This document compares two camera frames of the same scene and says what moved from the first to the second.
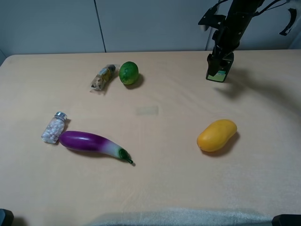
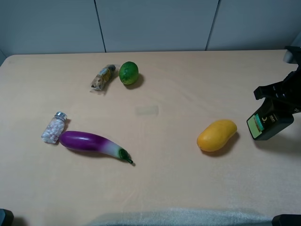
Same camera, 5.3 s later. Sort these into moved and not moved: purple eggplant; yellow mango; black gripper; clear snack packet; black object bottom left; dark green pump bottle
Moved: black gripper; dark green pump bottle
Not moved: black object bottom left; purple eggplant; yellow mango; clear snack packet
